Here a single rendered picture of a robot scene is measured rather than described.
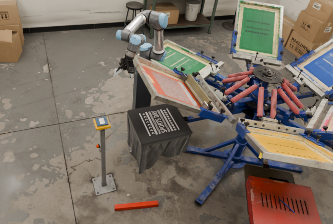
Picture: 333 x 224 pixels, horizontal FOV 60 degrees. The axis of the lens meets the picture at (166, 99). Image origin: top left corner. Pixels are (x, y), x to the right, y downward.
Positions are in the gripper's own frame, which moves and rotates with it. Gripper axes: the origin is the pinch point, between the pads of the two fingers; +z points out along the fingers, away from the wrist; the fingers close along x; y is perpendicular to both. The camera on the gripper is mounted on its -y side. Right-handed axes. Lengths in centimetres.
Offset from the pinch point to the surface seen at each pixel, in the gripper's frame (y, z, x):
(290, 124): -36, 7, -174
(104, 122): 10, 53, -3
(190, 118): -1, 35, -82
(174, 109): 12, 35, -70
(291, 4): 302, -58, -480
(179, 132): -18, 37, -62
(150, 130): -9, 45, -39
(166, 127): -9, 40, -53
